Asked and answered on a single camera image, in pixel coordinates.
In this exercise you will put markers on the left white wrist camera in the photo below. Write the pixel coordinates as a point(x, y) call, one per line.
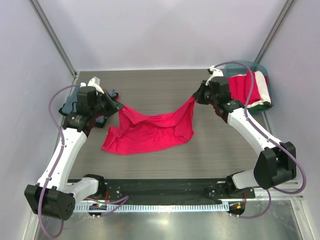
point(95, 82)

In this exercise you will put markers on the white slotted cable duct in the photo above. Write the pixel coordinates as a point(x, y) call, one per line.
point(88, 207)

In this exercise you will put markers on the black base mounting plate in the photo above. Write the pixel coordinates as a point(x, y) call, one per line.
point(168, 192)

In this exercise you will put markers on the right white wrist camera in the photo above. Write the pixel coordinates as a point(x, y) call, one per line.
point(215, 72)

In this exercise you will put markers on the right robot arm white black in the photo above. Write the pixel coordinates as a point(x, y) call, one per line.
point(274, 165)

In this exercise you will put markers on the left aluminium frame post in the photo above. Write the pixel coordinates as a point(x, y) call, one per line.
point(52, 35)

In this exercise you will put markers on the blue plastic basket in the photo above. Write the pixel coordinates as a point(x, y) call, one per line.
point(233, 69)

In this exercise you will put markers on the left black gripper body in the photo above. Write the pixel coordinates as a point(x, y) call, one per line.
point(101, 106)

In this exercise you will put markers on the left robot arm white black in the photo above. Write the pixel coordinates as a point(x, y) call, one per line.
point(51, 196)

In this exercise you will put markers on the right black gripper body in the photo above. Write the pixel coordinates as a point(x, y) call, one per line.
point(211, 97)

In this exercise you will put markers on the pink-red t shirt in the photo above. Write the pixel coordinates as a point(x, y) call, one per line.
point(138, 133)

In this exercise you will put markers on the red t shirt in basket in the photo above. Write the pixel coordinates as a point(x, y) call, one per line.
point(240, 85)

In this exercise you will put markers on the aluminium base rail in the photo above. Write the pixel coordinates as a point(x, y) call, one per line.
point(290, 186)

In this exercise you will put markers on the white t shirt in basket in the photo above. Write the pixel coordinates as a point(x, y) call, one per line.
point(260, 92)

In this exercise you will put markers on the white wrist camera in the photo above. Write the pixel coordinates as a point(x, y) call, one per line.
point(215, 72)
point(95, 82)

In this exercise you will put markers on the green t shirt in basket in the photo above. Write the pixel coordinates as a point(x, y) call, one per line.
point(258, 107)

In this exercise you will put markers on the aluminium frame post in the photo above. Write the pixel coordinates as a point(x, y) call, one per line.
point(52, 35)
point(280, 19)

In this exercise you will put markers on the right aluminium frame post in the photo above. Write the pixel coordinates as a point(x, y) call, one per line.
point(280, 19)

